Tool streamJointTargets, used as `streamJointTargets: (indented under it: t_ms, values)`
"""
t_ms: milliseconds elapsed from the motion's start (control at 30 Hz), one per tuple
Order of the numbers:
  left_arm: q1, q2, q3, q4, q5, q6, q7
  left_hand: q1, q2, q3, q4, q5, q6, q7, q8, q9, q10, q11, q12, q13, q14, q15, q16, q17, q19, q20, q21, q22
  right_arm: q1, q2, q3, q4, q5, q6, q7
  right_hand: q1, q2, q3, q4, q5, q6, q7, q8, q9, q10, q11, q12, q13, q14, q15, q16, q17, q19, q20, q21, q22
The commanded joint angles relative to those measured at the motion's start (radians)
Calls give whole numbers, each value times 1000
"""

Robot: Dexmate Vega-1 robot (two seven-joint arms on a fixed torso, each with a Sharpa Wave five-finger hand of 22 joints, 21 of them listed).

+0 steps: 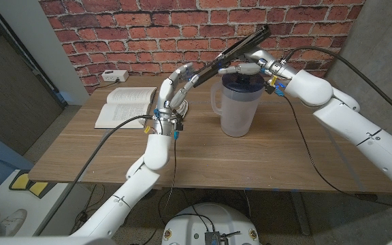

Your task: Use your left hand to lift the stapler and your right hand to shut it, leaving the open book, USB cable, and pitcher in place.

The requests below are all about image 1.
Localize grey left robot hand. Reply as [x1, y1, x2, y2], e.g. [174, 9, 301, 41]
[152, 62, 201, 137]

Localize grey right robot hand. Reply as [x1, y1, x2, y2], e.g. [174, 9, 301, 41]
[217, 47, 299, 83]

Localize black stapler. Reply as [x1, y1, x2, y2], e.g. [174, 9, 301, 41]
[192, 24, 272, 89]

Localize open paperback book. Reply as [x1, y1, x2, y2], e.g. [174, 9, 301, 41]
[94, 86, 158, 130]

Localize clear pitcher with blue lid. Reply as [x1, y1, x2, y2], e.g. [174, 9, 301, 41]
[210, 69, 266, 138]

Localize white power strip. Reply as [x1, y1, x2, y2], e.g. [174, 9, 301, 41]
[101, 69, 130, 83]

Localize red brick printed backdrop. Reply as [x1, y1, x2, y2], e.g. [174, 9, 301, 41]
[39, 0, 367, 95]

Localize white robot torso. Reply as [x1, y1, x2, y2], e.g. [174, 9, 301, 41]
[161, 202, 261, 245]

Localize grey table leg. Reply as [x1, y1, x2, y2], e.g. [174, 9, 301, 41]
[289, 191, 311, 236]

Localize dark wooden door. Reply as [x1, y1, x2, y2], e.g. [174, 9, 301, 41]
[0, 5, 65, 156]

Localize white sneaker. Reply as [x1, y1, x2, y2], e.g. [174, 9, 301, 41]
[0, 208, 28, 236]

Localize coiled white USB cable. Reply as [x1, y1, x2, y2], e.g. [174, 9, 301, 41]
[174, 99, 189, 119]

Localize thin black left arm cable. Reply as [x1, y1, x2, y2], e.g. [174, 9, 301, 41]
[141, 134, 178, 245]

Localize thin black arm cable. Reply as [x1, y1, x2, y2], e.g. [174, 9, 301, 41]
[141, 134, 178, 245]
[280, 95, 392, 214]

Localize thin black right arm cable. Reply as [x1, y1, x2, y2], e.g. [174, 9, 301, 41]
[280, 95, 392, 214]

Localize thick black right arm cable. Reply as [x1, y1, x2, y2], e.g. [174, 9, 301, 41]
[282, 46, 392, 126]

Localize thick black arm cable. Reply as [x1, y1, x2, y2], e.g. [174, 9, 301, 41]
[34, 114, 157, 238]
[282, 46, 392, 126]

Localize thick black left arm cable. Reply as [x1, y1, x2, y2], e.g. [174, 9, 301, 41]
[34, 114, 157, 238]

